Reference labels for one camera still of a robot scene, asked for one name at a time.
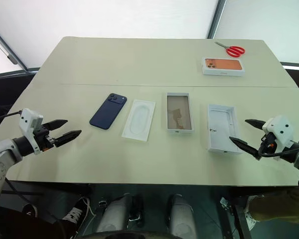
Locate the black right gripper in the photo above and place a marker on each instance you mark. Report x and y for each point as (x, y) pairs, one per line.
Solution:
(267, 147)

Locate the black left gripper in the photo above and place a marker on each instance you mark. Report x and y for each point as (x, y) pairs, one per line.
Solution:
(43, 139)

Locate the white phone box lid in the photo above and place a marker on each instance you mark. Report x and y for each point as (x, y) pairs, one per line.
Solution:
(223, 129)

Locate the dark blue smartphone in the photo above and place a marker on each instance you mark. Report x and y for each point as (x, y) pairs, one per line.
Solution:
(107, 112)

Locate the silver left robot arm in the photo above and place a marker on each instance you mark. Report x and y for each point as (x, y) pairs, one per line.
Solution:
(0, 150)

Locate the closed box with orange phone print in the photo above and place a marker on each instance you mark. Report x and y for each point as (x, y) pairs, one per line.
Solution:
(224, 65)

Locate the white box with brown insert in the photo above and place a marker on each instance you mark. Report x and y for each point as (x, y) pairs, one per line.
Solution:
(179, 112)

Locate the silver metal table clamp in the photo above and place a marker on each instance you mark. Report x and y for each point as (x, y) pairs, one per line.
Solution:
(228, 203)

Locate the yellow-brown padded object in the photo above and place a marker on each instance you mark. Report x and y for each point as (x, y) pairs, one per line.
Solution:
(276, 206)

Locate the white moulded insert tray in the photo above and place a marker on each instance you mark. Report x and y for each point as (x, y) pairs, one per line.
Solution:
(139, 122)

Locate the black sneaker with white laces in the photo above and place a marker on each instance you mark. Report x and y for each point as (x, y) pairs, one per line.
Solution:
(73, 214)

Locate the silver right robot leg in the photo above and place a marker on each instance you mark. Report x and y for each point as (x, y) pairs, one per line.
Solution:
(182, 216)

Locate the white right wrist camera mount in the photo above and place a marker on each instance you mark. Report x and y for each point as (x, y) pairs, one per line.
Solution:
(280, 127)

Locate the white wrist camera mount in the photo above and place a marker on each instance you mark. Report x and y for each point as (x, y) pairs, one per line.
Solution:
(280, 127)
(27, 119)

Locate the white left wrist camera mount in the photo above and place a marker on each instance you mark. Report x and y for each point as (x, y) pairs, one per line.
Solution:
(27, 119)

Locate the grey window frame rail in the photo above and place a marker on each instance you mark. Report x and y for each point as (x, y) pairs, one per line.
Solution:
(5, 47)

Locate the dark window frame post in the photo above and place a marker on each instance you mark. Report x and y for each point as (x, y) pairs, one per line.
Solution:
(215, 20)

